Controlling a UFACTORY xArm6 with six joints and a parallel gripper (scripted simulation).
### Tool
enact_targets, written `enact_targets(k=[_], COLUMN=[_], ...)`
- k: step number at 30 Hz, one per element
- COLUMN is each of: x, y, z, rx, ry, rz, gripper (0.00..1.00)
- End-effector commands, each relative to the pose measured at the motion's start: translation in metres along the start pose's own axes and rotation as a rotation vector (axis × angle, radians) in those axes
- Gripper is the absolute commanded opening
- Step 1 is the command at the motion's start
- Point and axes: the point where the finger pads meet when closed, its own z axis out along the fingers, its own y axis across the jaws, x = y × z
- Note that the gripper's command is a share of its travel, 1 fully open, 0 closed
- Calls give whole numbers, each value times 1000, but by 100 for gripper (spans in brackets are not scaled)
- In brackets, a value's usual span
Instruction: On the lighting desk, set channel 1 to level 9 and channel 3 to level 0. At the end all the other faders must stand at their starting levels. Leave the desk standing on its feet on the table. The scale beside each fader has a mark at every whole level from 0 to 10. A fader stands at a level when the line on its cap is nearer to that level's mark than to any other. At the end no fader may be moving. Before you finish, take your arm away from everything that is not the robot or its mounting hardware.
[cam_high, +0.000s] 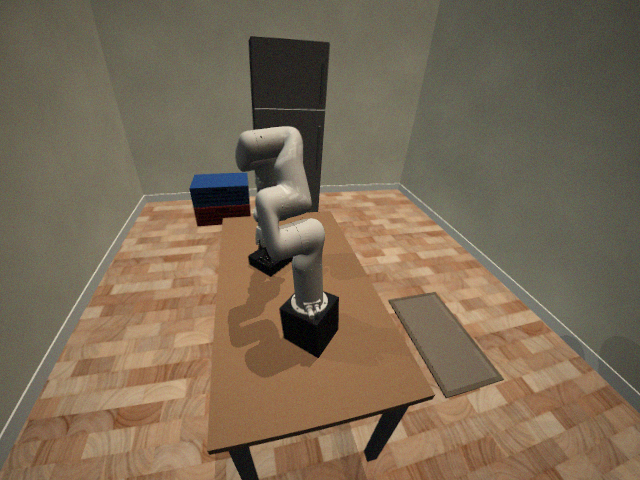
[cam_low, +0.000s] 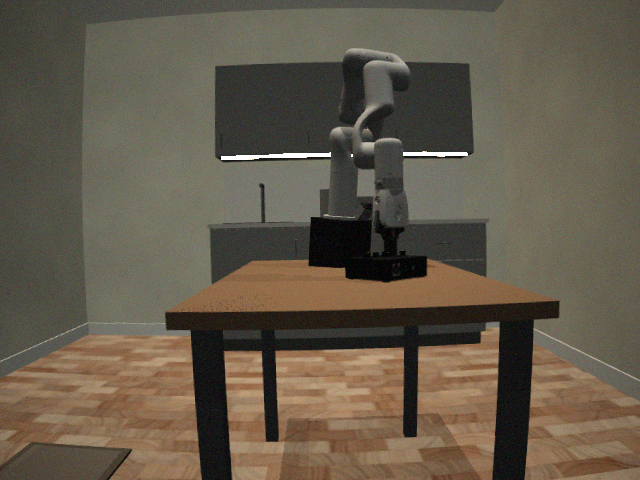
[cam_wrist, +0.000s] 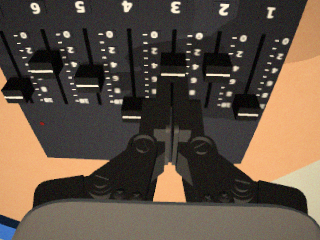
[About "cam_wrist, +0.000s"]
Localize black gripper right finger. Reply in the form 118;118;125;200
171;76;308;214

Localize black lighting desk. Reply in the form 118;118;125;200
0;0;308;164

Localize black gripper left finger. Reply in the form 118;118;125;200
32;75;171;208

